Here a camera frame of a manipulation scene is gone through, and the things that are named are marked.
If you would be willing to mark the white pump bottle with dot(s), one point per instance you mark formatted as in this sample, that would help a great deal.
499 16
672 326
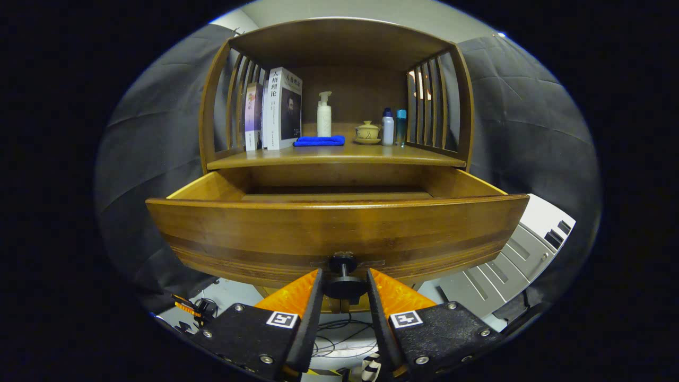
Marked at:
324 119

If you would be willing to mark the wooden countertop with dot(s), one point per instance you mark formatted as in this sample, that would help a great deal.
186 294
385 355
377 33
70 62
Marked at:
339 154

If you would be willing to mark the white portrait book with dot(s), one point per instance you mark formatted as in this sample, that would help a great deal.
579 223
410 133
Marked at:
284 106

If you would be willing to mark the teal clear bottle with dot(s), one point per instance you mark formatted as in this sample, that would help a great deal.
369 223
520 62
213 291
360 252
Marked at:
401 124

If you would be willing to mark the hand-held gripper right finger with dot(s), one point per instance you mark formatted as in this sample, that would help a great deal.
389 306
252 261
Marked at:
379 329

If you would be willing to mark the beige lidded teacup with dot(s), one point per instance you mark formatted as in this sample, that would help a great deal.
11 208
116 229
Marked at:
367 130

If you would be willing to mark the black and white striped object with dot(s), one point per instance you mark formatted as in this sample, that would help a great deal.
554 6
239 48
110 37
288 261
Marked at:
371 367

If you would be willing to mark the orange and black clamp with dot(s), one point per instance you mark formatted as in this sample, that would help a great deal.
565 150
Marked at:
191 309

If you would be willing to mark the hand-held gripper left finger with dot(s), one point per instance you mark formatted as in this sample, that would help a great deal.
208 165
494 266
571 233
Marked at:
313 329

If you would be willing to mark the black drawer knob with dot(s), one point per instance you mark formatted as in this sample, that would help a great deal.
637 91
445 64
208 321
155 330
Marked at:
345 286

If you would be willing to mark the white bottle with blue cap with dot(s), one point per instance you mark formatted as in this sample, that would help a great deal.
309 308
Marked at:
388 130

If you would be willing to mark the wooden cabinet with slatted sides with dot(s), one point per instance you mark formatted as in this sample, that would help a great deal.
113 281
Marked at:
339 42

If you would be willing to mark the wooden drawer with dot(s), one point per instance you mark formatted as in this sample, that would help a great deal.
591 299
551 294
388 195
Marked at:
339 233

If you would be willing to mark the purple book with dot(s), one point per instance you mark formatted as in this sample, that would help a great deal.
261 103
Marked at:
253 116

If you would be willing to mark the blue folded cloth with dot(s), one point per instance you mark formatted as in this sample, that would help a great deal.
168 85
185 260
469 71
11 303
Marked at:
318 141

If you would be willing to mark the beige saucer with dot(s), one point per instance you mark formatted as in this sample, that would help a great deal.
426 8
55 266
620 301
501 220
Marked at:
367 141

